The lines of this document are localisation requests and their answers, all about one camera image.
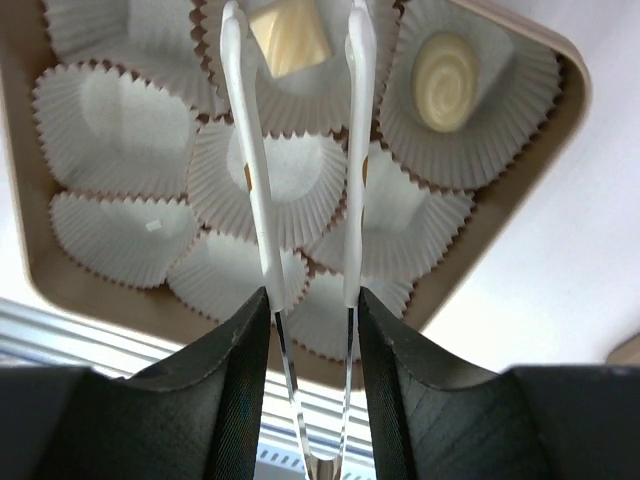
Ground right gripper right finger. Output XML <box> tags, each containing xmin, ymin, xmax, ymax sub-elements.
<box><xmin>358</xmin><ymin>289</ymin><xmax>639</xmax><ymax>479</ymax></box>

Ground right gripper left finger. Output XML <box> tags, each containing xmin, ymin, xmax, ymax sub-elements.
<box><xmin>1</xmin><ymin>289</ymin><xmax>269</xmax><ymax>479</ymax></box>

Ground beige chocolate box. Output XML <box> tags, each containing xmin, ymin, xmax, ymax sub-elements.
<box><xmin>0</xmin><ymin>0</ymin><xmax>595</xmax><ymax>354</ymax></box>

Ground white metal tongs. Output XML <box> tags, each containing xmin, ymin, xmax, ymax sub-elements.
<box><xmin>219</xmin><ymin>1</ymin><xmax>377</xmax><ymax>479</ymax></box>

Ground white square chocolate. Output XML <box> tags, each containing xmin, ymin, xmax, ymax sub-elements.
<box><xmin>249</xmin><ymin>0</ymin><xmax>333</xmax><ymax>79</ymax></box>

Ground white paper cup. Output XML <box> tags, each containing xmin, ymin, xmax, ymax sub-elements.
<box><xmin>44</xmin><ymin>0</ymin><xmax>228</xmax><ymax>117</ymax></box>
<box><xmin>49</xmin><ymin>192</ymin><xmax>200</xmax><ymax>289</ymax></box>
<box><xmin>189</xmin><ymin>1</ymin><xmax>399</xmax><ymax>136</ymax></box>
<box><xmin>187</xmin><ymin>121</ymin><xmax>347</xmax><ymax>250</ymax></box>
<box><xmin>379</xmin><ymin>1</ymin><xmax>561</xmax><ymax>190</ymax></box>
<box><xmin>287</xmin><ymin>272</ymin><xmax>414</xmax><ymax>361</ymax></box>
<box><xmin>32</xmin><ymin>64</ymin><xmax>196</xmax><ymax>198</ymax></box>
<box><xmin>302</xmin><ymin>140</ymin><xmax>476</xmax><ymax>282</ymax></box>
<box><xmin>165</xmin><ymin>230</ymin><xmax>311</xmax><ymax>321</ymax></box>

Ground white slotted cable duct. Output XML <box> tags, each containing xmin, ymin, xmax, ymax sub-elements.
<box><xmin>256</xmin><ymin>443</ymin><xmax>375</xmax><ymax>475</ymax></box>

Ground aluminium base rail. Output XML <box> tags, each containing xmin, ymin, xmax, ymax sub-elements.
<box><xmin>1</xmin><ymin>299</ymin><xmax>373</xmax><ymax>458</ymax></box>

